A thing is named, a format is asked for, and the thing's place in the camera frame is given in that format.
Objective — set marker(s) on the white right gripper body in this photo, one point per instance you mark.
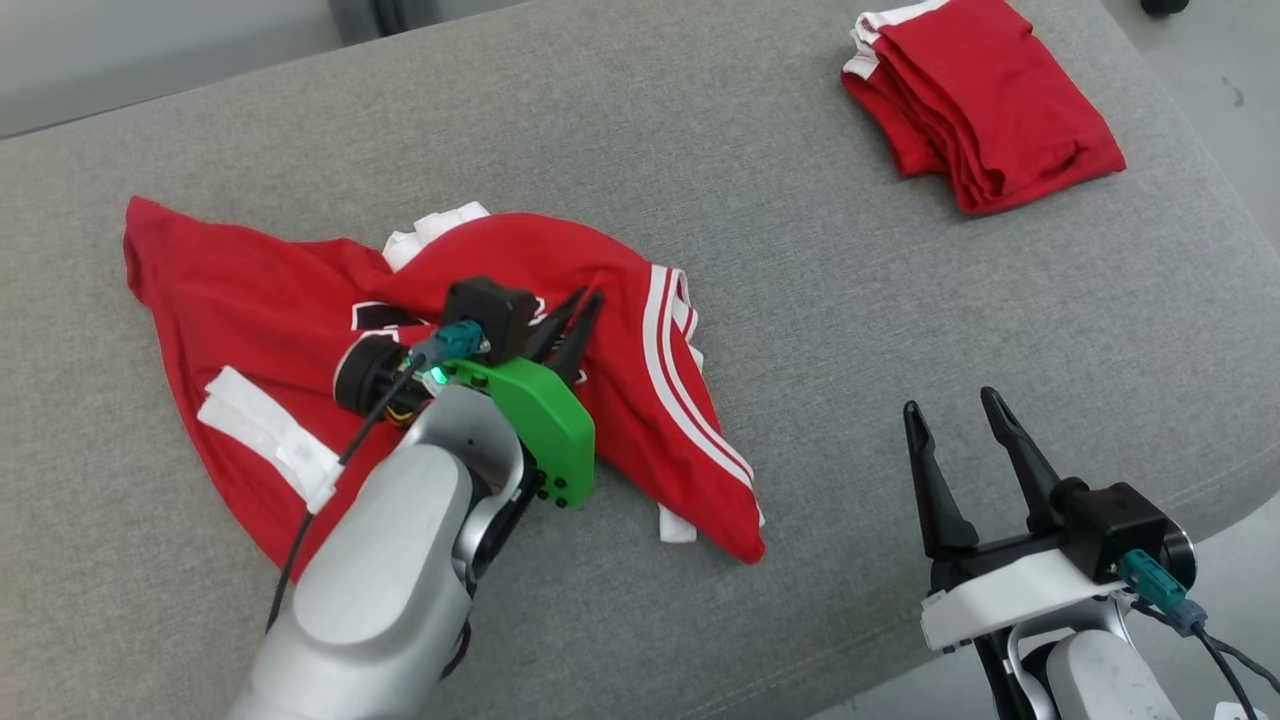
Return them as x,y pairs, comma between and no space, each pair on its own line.
1000,600

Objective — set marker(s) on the red jersey with white stripes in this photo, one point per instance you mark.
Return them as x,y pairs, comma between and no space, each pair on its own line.
250,290

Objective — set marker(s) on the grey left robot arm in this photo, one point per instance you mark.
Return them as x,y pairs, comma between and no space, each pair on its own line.
380,580

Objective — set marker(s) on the grey fabric sofa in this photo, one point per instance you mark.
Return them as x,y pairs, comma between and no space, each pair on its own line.
800,300

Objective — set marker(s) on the red shorts with white trim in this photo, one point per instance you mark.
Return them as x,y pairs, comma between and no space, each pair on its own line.
1000,100

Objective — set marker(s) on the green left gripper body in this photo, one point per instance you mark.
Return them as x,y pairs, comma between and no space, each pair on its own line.
545,425

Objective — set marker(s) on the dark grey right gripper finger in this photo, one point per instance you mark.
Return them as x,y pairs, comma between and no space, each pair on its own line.
940,510
1030,480

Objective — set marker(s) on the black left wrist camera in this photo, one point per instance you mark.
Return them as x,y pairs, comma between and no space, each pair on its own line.
495,310

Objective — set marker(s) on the grey partition post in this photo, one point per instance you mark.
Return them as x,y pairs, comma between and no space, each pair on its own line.
360,18

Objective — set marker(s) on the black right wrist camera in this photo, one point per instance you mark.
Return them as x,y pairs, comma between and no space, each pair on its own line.
1110,525

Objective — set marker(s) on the black round caster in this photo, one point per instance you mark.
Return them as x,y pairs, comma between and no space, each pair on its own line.
1165,6

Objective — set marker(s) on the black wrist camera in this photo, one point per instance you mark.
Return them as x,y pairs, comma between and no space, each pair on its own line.
1110,525
495,310

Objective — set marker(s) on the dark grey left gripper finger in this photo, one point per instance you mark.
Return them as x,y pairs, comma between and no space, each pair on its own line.
548,335
578,345

